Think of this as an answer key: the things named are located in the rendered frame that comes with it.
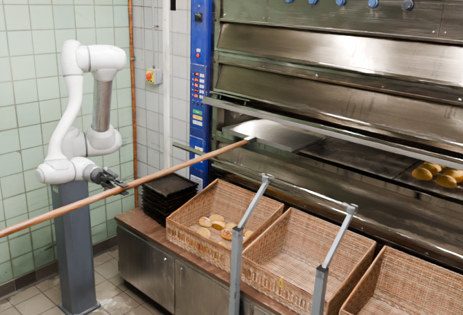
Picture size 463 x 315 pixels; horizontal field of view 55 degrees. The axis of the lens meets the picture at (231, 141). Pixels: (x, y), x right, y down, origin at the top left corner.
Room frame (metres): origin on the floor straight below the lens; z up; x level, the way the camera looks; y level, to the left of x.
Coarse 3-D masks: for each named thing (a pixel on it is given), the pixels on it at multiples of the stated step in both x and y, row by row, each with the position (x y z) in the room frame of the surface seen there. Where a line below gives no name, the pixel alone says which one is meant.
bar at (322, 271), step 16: (176, 144) 2.56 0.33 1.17; (224, 160) 2.31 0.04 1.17; (272, 176) 2.10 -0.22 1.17; (304, 192) 1.96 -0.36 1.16; (352, 208) 1.79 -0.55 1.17; (240, 224) 1.97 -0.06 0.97; (240, 240) 1.95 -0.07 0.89; (336, 240) 1.73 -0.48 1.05; (240, 256) 1.95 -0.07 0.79; (240, 272) 1.96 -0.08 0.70; (320, 272) 1.63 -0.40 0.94; (320, 288) 1.62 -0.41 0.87; (320, 304) 1.62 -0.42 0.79
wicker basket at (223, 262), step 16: (208, 192) 2.72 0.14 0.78; (224, 192) 2.72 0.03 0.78; (240, 192) 2.65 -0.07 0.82; (192, 208) 2.60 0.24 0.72; (208, 208) 2.73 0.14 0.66; (224, 208) 2.69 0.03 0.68; (240, 208) 2.61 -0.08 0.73; (256, 208) 2.54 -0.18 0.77; (272, 208) 2.48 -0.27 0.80; (176, 224) 2.37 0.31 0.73; (192, 224) 2.61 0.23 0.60; (256, 224) 2.51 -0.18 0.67; (176, 240) 2.38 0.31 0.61; (192, 240) 2.29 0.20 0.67; (208, 240) 2.21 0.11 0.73; (224, 240) 2.44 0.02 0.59; (208, 256) 2.21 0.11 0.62; (224, 256) 2.14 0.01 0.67
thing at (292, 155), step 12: (216, 132) 2.85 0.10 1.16; (252, 144) 2.65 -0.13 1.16; (264, 144) 2.60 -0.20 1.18; (288, 156) 2.47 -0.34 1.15; (300, 156) 2.42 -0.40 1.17; (312, 156) 2.41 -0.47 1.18; (324, 168) 2.32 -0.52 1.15; (336, 168) 2.27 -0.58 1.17; (348, 168) 2.25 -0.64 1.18; (360, 180) 2.17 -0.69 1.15; (372, 180) 2.13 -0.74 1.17; (384, 180) 2.11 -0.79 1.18; (408, 192) 2.01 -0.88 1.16; (420, 192) 1.97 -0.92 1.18; (432, 192) 1.98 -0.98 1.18; (444, 204) 1.90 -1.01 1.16; (456, 204) 1.87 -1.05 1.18
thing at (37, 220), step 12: (240, 144) 2.52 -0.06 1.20; (204, 156) 2.29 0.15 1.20; (168, 168) 2.10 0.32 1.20; (180, 168) 2.15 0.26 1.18; (144, 180) 1.97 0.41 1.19; (108, 192) 1.82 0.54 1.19; (72, 204) 1.69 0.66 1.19; (84, 204) 1.72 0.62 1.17; (36, 216) 1.58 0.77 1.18; (48, 216) 1.60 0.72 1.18; (12, 228) 1.49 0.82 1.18; (24, 228) 1.52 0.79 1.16
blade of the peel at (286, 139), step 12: (228, 132) 2.79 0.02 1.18; (240, 132) 2.80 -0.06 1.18; (252, 132) 2.81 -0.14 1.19; (264, 132) 2.82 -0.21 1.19; (276, 132) 2.83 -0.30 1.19; (288, 132) 2.83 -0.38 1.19; (300, 132) 2.84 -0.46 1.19; (276, 144) 2.54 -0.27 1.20; (288, 144) 2.60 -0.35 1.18; (300, 144) 2.61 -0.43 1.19
